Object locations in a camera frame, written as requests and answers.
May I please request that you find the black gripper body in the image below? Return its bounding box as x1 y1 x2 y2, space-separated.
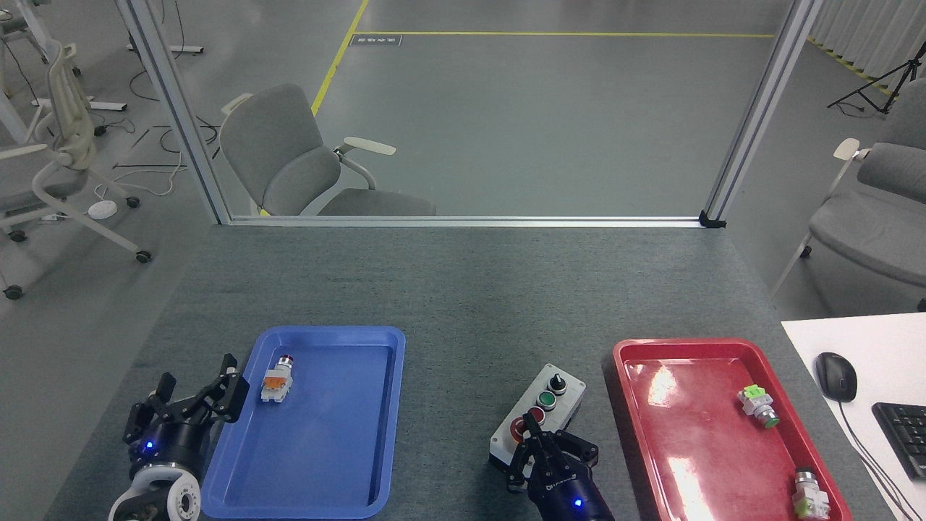
525 462 617 521
127 417 213 477

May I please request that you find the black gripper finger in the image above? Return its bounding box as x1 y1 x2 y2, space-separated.
122 372 179 445
504 412 553 494
541 430 600 473
182 353 251 426

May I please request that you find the grey control box with buttons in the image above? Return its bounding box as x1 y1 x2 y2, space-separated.
489 363 587 477

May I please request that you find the red push button orange block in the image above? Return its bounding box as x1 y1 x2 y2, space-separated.
260 355 295 404

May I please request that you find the blue plastic tray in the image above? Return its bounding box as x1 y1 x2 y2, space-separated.
200 326 406 519

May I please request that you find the red plastic tray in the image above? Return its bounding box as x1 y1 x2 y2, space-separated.
613 338 854 521

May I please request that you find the grey chair with white armrests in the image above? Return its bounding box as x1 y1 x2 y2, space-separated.
219 82 437 217

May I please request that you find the black computer mouse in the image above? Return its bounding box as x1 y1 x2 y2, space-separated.
816 352 859 403

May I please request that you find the white mesh office chair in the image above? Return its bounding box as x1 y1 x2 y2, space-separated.
0 40 153 301

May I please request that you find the white desk foot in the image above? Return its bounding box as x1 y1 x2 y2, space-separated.
33 98 128 112
127 43 205 56

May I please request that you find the white desk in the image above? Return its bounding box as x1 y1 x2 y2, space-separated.
781 313 926 521

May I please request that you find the black keyboard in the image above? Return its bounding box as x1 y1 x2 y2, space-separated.
872 402 926 481

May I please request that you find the black tripod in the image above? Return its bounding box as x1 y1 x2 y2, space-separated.
828 43 926 115

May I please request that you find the green push button switch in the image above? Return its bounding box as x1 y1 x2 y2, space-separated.
737 384 781 429

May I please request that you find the white floor cable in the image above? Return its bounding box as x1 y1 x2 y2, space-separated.
94 148 190 203

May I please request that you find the silver switch with green block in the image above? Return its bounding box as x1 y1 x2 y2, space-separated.
791 468 831 519

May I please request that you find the silver aluminium rail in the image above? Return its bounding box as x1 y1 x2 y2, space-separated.
229 215 707 229

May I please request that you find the black floor cable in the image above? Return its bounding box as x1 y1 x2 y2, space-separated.
130 69 222 161

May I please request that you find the black mouse cable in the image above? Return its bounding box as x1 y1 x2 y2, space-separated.
839 399 906 521

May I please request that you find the silver aluminium post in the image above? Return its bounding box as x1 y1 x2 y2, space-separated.
116 0 233 225
703 0 825 221

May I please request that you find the grey chair with white frame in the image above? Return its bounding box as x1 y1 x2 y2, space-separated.
770 98 926 312

